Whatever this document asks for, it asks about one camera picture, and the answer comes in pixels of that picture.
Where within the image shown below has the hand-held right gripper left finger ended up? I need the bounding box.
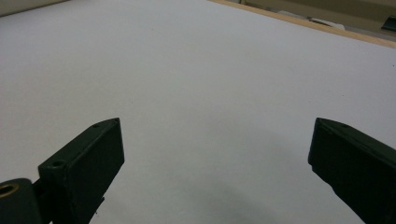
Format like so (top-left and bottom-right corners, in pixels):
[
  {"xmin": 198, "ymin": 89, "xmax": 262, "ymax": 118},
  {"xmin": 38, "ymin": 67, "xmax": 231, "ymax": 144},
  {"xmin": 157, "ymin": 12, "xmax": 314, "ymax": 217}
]
[{"xmin": 33, "ymin": 117, "xmax": 125, "ymax": 224}]

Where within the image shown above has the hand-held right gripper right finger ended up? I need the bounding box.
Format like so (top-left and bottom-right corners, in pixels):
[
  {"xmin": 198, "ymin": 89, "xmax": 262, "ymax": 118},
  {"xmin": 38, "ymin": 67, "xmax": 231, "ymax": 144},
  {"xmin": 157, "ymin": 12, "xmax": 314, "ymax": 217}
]
[{"xmin": 307, "ymin": 117, "xmax": 396, "ymax": 224}]

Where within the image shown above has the dark green box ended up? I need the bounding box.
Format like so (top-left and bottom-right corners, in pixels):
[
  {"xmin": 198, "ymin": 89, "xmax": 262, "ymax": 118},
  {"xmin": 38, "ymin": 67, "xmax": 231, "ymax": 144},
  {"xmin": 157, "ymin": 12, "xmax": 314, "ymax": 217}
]
[{"xmin": 381, "ymin": 15, "xmax": 396, "ymax": 32}]

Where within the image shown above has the white object beyond table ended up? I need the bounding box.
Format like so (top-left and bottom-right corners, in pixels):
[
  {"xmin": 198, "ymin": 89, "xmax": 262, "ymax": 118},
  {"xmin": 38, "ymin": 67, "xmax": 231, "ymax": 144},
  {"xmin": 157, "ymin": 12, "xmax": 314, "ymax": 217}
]
[{"xmin": 276, "ymin": 10, "xmax": 347, "ymax": 31}]

